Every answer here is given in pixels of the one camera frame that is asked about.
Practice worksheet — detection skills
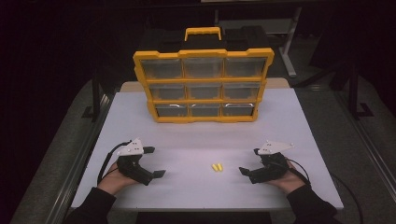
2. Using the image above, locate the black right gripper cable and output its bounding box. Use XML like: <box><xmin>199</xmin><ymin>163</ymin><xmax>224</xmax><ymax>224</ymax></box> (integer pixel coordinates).
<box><xmin>285</xmin><ymin>157</ymin><xmax>364</xmax><ymax>224</ymax></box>

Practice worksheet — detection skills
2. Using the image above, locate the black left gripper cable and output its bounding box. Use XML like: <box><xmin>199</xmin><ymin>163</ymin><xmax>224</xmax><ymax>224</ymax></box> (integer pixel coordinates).
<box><xmin>96</xmin><ymin>139</ymin><xmax>134</xmax><ymax>186</ymax></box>

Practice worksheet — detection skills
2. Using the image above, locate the set of clear organizer bins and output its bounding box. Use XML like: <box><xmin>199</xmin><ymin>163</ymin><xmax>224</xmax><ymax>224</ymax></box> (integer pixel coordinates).
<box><xmin>139</xmin><ymin>57</ymin><xmax>269</xmax><ymax>119</ymax></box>

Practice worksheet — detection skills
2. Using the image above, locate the person's right hand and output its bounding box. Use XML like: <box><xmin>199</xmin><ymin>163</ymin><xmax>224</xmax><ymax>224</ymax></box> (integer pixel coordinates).
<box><xmin>266</xmin><ymin>160</ymin><xmax>308</xmax><ymax>196</ymax></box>

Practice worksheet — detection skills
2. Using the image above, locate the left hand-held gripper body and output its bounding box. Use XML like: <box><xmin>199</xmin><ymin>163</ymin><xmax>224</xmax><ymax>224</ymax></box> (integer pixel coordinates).
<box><xmin>116</xmin><ymin>137</ymin><xmax>155</xmax><ymax>187</ymax></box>

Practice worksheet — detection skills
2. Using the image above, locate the black metal stand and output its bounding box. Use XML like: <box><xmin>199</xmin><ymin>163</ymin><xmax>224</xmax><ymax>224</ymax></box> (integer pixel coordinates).
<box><xmin>328</xmin><ymin>61</ymin><xmax>375</xmax><ymax>121</ymax></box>
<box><xmin>80</xmin><ymin>70</ymin><xmax>105</xmax><ymax>123</ymax></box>

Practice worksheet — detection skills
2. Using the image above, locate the grey metal desk frame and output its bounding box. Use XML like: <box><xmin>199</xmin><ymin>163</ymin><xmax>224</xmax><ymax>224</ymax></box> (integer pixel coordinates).
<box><xmin>214</xmin><ymin>7</ymin><xmax>304</xmax><ymax>78</ymax></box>

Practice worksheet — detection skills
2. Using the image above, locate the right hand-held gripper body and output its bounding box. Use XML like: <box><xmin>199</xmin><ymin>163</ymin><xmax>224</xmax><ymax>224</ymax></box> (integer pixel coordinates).
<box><xmin>247</xmin><ymin>140</ymin><xmax>295</xmax><ymax>185</ymax></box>

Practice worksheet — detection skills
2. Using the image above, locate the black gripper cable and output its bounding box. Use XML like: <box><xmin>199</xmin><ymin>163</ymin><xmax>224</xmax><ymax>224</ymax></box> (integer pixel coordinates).
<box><xmin>285</xmin><ymin>157</ymin><xmax>364</xmax><ymax>224</ymax></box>
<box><xmin>96</xmin><ymin>139</ymin><xmax>134</xmax><ymax>186</ymax></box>

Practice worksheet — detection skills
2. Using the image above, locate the aluminium frame rail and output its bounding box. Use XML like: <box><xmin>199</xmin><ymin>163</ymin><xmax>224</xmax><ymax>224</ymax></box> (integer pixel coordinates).
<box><xmin>335</xmin><ymin>91</ymin><xmax>396</xmax><ymax>203</ymax></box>
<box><xmin>51</xmin><ymin>92</ymin><xmax>114</xmax><ymax>224</ymax></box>

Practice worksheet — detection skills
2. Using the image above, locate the single clear plastic drawer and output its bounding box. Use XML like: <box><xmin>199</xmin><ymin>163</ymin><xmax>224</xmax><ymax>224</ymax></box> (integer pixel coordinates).
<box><xmin>223</xmin><ymin>82</ymin><xmax>262</xmax><ymax>101</ymax></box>

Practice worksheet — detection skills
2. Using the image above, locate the person's left hand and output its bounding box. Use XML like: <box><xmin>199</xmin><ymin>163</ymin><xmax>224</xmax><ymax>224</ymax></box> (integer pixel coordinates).
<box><xmin>96</xmin><ymin>161</ymin><xmax>138</xmax><ymax>197</ymax></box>

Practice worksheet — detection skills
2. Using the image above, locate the yellow black organizer case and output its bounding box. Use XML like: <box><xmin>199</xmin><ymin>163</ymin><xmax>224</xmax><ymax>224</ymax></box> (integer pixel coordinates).
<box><xmin>132</xmin><ymin>25</ymin><xmax>276</xmax><ymax>124</ymax></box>

